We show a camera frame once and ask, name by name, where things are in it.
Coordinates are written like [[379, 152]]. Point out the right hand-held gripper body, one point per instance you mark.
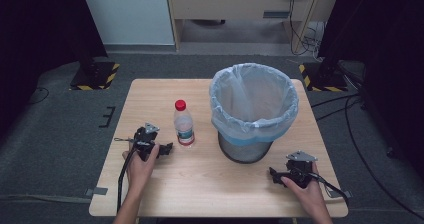
[[298, 170]]

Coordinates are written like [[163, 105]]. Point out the metal mesh wastebasket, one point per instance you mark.
[[245, 150]]

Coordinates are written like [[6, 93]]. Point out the black curtain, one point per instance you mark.
[[390, 50], [36, 34]]

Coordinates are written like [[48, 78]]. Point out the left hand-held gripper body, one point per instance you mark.
[[144, 140]]

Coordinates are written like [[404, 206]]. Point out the thin metal rod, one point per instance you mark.
[[123, 139]]

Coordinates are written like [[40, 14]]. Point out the grey tape strip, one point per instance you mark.
[[345, 194], [96, 191]]

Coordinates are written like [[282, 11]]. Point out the person's right hand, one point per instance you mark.
[[310, 195]]

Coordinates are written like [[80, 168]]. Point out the translucent plastic bin liner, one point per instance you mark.
[[253, 100]]

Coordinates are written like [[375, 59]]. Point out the clear red-capped water bottle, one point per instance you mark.
[[184, 127]]

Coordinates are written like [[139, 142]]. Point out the light wooden desk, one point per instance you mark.
[[233, 4]]

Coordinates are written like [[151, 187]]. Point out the stand with striped base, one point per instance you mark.
[[325, 79], [95, 75]]

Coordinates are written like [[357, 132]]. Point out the person's left hand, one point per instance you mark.
[[140, 172]]

